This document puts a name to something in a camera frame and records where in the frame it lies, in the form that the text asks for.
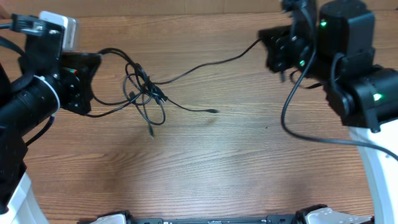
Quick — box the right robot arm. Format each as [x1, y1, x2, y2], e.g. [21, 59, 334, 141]
[257, 1, 397, 223]

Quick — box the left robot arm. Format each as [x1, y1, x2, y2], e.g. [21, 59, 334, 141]
[1, 27, 101, 223]

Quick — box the black USB cable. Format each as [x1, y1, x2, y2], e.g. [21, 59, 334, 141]
[123, 62, 220, 127]
[85, 38, 262, 139]

